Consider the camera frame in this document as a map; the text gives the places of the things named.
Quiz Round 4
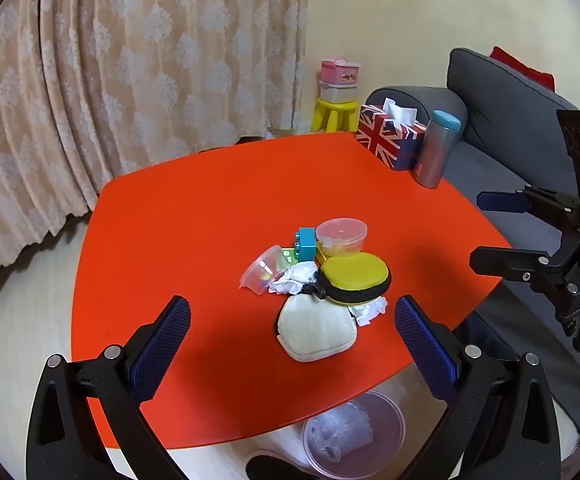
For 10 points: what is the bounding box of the grey storage box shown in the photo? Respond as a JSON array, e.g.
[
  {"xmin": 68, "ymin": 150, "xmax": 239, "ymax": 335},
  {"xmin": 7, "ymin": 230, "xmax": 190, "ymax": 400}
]
[{"xmin": 319, "ymin": 80, "xmax": 357, "ymax": 104}]

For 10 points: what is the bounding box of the yellow toy block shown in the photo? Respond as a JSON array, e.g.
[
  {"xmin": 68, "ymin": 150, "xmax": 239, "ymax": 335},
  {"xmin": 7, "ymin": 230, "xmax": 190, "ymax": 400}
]
[{"xmin": 316, "ymin": 242, "xmax": 329, "ymax": 266}]

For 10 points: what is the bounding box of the green white handheld game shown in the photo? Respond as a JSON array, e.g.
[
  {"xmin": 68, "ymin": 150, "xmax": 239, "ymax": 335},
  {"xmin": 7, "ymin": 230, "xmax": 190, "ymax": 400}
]
[{"xmin": 281, "ymin": 248, "xmax": 299, "ymax": 266}]

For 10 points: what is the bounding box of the union jack tissue box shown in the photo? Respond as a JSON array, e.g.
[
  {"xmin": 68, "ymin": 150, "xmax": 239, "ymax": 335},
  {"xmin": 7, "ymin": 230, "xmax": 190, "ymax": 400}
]
[{"xmin": 355, "ymin": 98, "xmax": 427, "ymax": 171}]

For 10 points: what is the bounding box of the clear plastic cup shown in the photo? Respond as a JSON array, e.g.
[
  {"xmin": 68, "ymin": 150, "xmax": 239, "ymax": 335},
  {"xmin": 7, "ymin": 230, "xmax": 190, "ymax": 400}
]
[{"xmin": 239, "ymin": 245, "xmax": 290, "ymax": 296}]

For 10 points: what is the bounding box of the blue toy block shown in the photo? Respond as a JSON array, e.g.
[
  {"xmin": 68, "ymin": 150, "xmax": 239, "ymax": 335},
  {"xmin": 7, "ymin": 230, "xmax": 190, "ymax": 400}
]
[{"xmin": 294, "ymin": 228, "xmax": 317, "ymax": 262}]

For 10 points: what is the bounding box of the pink storage box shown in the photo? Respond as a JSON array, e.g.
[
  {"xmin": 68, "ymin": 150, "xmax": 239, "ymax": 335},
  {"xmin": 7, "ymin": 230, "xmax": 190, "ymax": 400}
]
[{"xmin": 319, "ymin": 58, "xmax": 360, "ymax": 84}]

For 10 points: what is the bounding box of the clear trash bin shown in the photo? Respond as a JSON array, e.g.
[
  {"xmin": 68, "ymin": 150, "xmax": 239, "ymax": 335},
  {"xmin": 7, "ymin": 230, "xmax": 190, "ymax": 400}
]
[{"xmin": 302, "ymin": 391, "xmax": 406, "ymax": 479}]

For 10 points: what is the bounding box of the clear lidded plastic container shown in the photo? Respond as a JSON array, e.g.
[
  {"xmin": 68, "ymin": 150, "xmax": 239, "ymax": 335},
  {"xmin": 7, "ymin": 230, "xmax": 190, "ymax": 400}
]
[{"xmin": 316, "ymin": 218, "xmax": 368, "ymax": 257}]

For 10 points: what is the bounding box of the white cloth pouch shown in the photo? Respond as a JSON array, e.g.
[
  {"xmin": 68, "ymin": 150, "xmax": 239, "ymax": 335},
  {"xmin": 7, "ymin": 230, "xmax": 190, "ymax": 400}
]
[{"xmin": 277, "ymin": 295, "xmax": 357, "ymax": 363}]

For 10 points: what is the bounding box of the beige patterned curtain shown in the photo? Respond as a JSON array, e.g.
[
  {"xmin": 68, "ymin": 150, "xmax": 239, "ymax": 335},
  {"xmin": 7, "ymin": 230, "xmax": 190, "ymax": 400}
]
[{"xmin": 0, "ymin": 0, "xmax": 307, "ymax": 269}]

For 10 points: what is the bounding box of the red table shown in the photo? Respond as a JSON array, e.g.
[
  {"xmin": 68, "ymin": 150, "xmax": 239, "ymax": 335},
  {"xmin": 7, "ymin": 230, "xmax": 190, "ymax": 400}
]
[{"xmin": 70, "ymin": 133, "xmax": 504, "ymax": 448}]

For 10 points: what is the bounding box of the yellow round zip case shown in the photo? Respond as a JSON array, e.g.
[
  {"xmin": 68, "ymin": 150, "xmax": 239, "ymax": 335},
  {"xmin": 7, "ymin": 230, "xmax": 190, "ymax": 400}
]
[{"xmin": 301, "ymin": 252, "xmax": 392, "ymax": 306}]

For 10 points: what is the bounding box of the grey sofa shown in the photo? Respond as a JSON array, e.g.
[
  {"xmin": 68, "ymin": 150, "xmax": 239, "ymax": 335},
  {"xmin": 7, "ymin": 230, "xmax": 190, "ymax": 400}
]
[{"xmin": 366, "ymin": 48, "xmax": 580, "ymax": 434}]

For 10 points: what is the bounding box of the white tissue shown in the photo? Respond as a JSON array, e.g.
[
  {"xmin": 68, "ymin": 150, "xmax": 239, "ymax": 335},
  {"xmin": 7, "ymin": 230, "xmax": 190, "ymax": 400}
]
[
  {"xmin": 268, "ymin": 261, "xmax": 318, "ymax": 295},
  {"xmin": 347, "ymin": 296, "xmax": 387, "ymax": 327}
]

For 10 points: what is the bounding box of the grey thermos blue lid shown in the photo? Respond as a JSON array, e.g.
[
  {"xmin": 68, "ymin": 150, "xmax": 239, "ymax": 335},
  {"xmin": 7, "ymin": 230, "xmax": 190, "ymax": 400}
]
[{"xmin": 411, "ymin": 110, "xmax": 462, "ymax": 188}]

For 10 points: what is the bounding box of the yellow plastic stool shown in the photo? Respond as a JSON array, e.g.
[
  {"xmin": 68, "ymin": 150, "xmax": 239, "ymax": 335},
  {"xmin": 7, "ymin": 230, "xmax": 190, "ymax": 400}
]
[{"xmin": 311, "ymin": 98, "xmax": 359, "ymax": 132}]

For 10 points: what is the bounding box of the red cushion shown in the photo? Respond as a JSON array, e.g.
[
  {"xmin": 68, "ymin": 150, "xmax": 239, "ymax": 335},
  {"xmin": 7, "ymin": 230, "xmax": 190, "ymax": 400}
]
[{"xmin": 490, "ymin": 46, "xmax": 556, "ymax": 92}]

